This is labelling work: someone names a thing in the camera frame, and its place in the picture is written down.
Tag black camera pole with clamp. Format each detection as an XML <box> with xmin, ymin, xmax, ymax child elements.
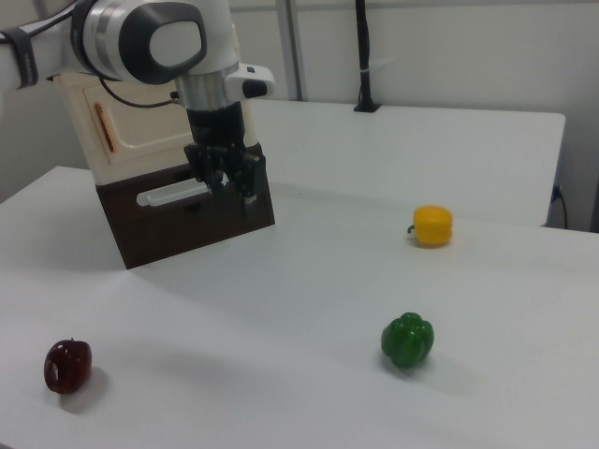
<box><xmin>353</xmin><ymin>0</ymin><xmax>383</xmax><ymax>114</ymax></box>

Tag dark red bell pepper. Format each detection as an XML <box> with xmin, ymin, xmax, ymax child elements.
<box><xmin>44</xmin><ymin>338</ymin><xmax>93</xmax><ymax>395</ymax></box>

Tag cream cabinet door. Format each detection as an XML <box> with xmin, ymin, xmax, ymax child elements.
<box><xmin>81</xmin><ymin>81</ymin><xmax>200</xmax><ymax>166</ymax></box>

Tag black wall cable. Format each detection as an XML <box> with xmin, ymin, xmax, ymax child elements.
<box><xmin>550</xmin><ymin>183</ymin><xmax>570</xmax><ymax>231</ymax></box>

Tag cream plastic cabinet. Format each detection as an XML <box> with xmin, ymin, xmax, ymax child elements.
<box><xmin>51</xmin><ymin>72</ymin><xmax>259</xmax><ymax>186</ymax></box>

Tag green bell pepper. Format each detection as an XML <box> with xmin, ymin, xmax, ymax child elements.
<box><xmin>380</xmin><ymin>311</ymin><xmax>435</xmax><ymax>369</ymax></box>

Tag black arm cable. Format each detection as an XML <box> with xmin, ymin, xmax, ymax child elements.
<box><xmin>95</xmin><ymin>77</ymin><xmax>183</xmax><ymax>109</ymax></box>

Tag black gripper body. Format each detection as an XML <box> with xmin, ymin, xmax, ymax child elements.
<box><xmin>183</xmin><ymin>103</ymin><xmax>268</xmax><ymax>189</ymax></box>

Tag yellow bell pepper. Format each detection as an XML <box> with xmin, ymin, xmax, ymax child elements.
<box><xmin>405</xmin><ymin>204</ymin><xmax>454</xmax><ymax>248</ymax></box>

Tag white drawer handle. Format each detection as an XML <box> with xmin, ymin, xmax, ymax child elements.
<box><xmin>136</xmin><ymin>181</ymin><xmax>214</xmax><ymax>208</ymax></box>

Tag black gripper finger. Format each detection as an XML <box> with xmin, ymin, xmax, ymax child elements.
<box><xmin>238</xmin><ymin>157</ymin><xmax>263</xmax><ymax>220</ymax></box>
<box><xmin>203</xmin><ymin>170</ymin><xmax>231</xmax><ymax>203</ymax></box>

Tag dark brown wooden drawer box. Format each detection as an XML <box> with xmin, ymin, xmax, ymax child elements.
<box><xmin>95</xmin><ymin>142</ymin><xmax>277</xmax><ymax>271</ymax></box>

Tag black velcro strap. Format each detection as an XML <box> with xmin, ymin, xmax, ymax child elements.
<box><xmin>2</xmin><ymin>26</ymin><xmax>39</xmax><ymax>90</ymax></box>

